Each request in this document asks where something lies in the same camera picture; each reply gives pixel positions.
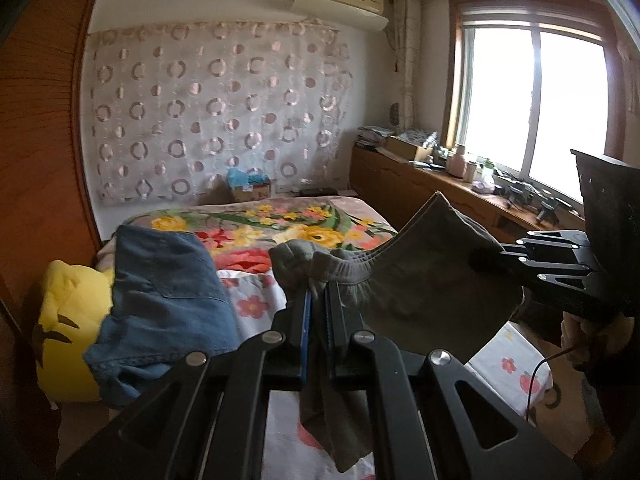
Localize grey-green pants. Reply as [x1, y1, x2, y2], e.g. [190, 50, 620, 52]
[269, 192, 523, 472]

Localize person's right hand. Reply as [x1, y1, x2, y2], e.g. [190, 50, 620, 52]
[561, 312, 636, 367]

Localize folded blue jeans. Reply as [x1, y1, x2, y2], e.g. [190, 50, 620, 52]
[84, 224, 241, 408]

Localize white strawberry flower bedsheet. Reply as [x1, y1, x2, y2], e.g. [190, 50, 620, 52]
[203, 283, 575, 479]

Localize pink bottle on cabinet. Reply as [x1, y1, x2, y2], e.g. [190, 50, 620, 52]
[446, 144, 466, 179]

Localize wooden sideboard cabinet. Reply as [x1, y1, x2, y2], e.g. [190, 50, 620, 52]
[349, 145, 584, 244]

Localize yellow plush toy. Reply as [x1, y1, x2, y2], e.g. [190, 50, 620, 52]
[32, 260, 114, 403]

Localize floral pink blanket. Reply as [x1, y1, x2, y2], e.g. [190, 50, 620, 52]
[126, 196, 395, 274]

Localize cardboard box on cabinet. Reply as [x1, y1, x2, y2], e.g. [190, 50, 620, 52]
[385, 136, 433, 162]

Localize cardboard box with blue item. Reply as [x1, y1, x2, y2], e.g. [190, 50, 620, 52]
[227, 168, 271, 203]

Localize wooden wardrobe door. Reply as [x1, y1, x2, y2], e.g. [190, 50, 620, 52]
[1, 0, 100, 323]

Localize left beige window curtain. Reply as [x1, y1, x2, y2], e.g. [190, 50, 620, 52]
[390, 0, 421, 133]

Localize white air conditioner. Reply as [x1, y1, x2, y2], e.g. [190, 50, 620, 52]
[291, 0, 388, 32]

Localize pink circle pattern curtain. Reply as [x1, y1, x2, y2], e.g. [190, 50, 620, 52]
[85, 21, 354, 205]

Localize black cable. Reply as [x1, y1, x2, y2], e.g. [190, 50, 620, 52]
[524, 343, 582, 424]

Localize window with brown frame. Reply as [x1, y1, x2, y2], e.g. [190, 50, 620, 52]
[442, 0, 625, 208]

